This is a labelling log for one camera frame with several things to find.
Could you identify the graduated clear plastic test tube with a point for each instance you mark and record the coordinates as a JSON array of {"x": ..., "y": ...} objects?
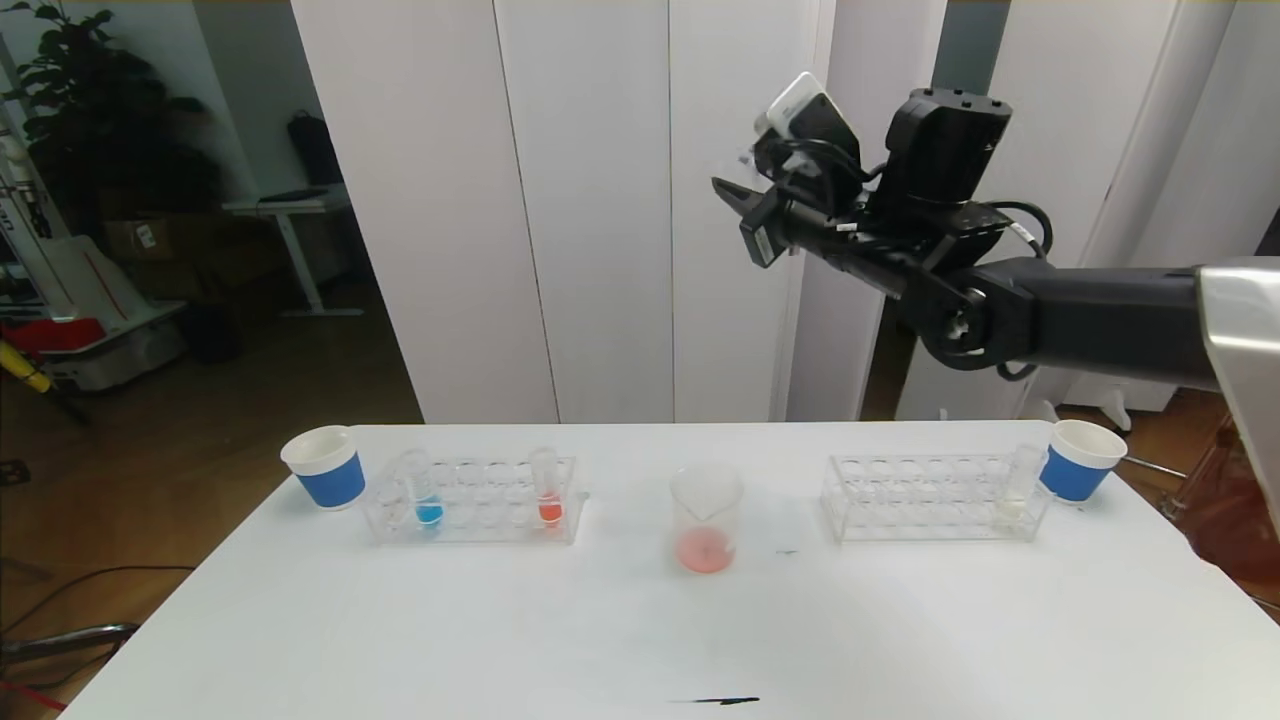
[{"x": 745, "y": 160}]

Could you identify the metal light stand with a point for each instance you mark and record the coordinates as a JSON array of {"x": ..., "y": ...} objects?
[{"x": 1225, "y": 437}]

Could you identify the brown cardboard box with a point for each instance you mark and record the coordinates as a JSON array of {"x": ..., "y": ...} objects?
[{"x": 180, "y": 243}]

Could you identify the white machine housing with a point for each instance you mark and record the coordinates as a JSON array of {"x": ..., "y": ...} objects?
[{"x": 110, "y": 350}]

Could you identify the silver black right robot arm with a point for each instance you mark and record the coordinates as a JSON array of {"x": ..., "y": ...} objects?
[{"x": 1100, "y": 320}]

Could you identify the white office desk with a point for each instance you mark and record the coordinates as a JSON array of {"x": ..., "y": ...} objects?
[{"x": 290, "y": 208}]

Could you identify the test tube with red liquid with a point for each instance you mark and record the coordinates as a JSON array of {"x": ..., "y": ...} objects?
[{"x": 549, "y": 513}]

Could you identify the small black floor box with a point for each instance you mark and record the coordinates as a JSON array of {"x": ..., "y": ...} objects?
[{"x": 14, "y": 473}]

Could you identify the black backpack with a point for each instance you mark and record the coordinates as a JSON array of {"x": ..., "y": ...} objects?
[{"x": 313, "y": 148}]

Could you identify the test tube with blue liquid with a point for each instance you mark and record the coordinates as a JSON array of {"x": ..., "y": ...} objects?
[{"x": 429, "y": 514}]

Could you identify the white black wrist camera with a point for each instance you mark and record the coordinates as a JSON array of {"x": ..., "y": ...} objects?
[{"x": 810, "y": 110}]

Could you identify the clear glass beaker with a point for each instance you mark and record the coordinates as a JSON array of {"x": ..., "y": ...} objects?
[{"x": 705, "y": 552}]

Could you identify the test tube with pale liquid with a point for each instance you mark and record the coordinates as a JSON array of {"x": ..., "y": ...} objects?
[{"x": 1010, "y": 508}]

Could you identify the grey metal floor leg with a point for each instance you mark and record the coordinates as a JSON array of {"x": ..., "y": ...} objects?
[{"x": 80, "y": 640}]

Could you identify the dark green potted plant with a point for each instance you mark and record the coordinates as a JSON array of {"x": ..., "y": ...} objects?
[{"x": 100, "y": 130}]

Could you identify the clear plastic test tube rack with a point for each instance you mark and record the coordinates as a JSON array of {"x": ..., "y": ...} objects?
[
  {"x": 930, "y": 500},
  {"x": 480, "y": 502}
]

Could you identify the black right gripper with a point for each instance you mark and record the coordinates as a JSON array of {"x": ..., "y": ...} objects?
[{"x": 758, "y": 231}]

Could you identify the blue white paper cup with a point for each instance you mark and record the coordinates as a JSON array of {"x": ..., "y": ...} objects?
[
  {"x": 1072, "y": 478},
  {"x": 330, "y": 485}
]

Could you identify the white printed column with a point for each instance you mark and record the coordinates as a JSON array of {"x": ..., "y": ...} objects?
[{"x": 25, "y": 200}]

